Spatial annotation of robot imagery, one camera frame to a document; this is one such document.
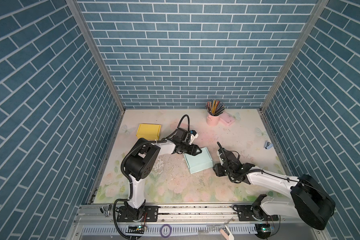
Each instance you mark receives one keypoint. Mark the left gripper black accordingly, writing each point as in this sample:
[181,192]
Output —
[192,149]

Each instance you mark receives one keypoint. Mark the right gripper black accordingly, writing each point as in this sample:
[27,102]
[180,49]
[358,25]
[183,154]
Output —
[217,169]

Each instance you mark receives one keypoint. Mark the light blue paper box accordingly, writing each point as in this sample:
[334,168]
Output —
[200,162]

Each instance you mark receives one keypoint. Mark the yellow paper box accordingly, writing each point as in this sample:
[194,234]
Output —
[150,132]

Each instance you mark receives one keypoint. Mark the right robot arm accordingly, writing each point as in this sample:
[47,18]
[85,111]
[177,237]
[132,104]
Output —
[303,197]

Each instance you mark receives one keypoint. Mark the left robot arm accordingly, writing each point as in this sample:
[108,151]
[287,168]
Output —
[139,161]

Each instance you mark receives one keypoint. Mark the pink flat paper box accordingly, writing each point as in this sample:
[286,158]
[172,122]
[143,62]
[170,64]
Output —
[226,119]

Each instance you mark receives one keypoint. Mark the pink metal pencil cup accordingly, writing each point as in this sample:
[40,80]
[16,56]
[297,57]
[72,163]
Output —
[212,120]

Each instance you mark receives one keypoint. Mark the coloured pencils bundle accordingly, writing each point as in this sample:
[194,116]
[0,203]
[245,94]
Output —
[215,107]

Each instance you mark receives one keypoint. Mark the white pink clip tool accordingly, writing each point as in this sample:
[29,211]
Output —
[226,233]

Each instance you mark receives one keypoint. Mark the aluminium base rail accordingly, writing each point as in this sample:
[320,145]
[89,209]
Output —
[192,221]

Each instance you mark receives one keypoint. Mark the aluminium corner post left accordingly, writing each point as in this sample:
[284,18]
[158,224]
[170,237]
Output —
[81,22]

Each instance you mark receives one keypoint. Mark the aluminium corner post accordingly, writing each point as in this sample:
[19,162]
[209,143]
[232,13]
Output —
[306,30]
[81,22]

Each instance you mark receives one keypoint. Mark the aluminium corner post right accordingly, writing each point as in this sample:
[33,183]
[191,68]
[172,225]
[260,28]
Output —
[306,30]

